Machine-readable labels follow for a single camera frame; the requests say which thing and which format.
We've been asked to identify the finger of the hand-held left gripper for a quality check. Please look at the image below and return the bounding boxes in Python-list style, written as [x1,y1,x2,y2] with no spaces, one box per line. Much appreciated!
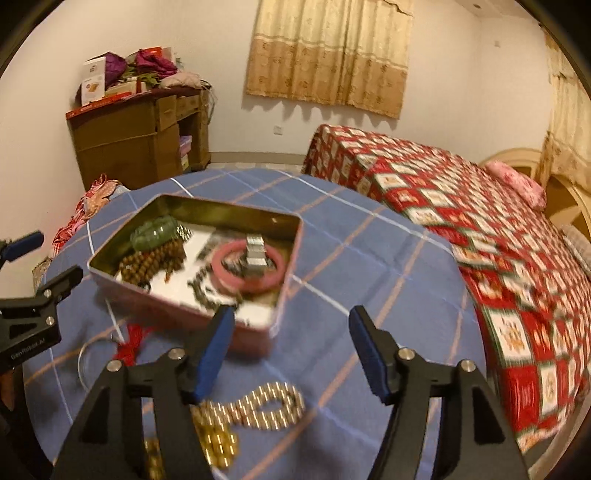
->
[0,265,85,347]
[0,231,45,266]

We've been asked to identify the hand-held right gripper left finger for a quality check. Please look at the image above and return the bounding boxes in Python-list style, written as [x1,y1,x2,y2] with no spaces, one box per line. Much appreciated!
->
[51,305,236,480]

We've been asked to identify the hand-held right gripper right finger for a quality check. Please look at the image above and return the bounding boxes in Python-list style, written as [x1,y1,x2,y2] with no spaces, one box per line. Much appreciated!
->
[348,305,532,480]

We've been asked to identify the thin silver bangle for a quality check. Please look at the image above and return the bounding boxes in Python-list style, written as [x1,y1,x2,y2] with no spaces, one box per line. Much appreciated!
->
[78,339,122,391]

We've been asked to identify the grey bead bracelet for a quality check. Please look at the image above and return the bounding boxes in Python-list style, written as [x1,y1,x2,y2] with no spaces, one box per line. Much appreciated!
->
[187,268,243,310]

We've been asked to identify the pink bangle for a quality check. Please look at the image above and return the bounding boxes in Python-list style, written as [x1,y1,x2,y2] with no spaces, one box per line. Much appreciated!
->
[211,240,286,292]

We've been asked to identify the pink rectangular tin box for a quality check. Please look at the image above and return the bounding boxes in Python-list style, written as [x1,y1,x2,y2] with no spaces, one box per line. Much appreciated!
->
[87,194,303,358]

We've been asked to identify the red tassel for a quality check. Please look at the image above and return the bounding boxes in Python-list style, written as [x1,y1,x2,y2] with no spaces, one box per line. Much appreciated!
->
[115,323,154,366]

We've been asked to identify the gold bead bracelet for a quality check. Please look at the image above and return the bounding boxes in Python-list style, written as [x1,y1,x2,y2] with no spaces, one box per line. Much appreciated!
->
[143,425,242,480]

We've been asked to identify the brown wooden bead string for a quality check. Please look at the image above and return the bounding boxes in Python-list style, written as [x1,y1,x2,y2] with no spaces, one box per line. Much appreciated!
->
[119,237,188,294]

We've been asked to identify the green jade bracelet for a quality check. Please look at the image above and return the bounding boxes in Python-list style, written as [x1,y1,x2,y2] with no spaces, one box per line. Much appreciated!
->
[130,217,182,251]

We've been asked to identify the printed paper leaflet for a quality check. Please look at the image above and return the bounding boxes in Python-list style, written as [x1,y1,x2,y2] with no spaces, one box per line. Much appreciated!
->
[113,228,296,326]

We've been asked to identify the pile of colourful clothes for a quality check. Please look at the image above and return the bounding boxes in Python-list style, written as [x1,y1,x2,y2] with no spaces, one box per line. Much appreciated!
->
[51,174,125,256]

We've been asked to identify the blue plaid tablecloth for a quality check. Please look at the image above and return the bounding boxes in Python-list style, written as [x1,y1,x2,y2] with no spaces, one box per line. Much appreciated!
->
[23,167,485,480]

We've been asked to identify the brown wooden desk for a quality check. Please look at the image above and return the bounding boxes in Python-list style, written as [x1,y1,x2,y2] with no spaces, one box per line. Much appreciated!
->
[66,88,213,192]

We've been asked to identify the flat red box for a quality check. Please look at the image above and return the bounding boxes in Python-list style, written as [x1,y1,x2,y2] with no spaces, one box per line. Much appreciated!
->
[66,93,136,119]

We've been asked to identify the white upright box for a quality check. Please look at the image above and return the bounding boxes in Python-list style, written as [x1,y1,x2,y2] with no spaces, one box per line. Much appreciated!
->
[81,59,108,108]

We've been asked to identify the red patterned bedspread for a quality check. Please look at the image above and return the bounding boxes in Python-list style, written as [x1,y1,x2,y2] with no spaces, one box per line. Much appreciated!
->
[302,124,591,455]

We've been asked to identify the dark purple cloth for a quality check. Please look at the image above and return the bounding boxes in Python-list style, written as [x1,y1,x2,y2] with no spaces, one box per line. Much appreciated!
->
[104,52,128,88]

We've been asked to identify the magenta cloth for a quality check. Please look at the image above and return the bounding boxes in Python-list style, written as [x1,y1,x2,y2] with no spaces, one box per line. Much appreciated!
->
[134,47,178,77]

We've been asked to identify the pale pink cloth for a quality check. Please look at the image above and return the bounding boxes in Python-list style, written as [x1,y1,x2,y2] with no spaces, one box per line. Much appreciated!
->
[161,70,204,90]

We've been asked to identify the pink pillow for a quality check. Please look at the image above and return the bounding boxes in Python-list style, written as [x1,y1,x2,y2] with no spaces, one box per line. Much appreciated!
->
[485,161,546,210]

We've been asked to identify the striped pillow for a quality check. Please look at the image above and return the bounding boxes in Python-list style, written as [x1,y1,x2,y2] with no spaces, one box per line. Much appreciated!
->
[561,226,591,273]

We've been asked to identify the cream wooden headboard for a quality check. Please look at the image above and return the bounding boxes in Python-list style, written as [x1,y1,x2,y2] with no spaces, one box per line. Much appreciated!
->
[478,148,591,245]

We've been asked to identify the wide beige patterned curtain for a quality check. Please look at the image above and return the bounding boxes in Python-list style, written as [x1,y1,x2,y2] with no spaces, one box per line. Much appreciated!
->
[245,0,414,120]

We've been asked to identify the narrow beige patterned curtain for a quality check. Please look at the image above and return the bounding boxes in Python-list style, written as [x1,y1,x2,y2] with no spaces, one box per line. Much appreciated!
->
[538,32,591,195]

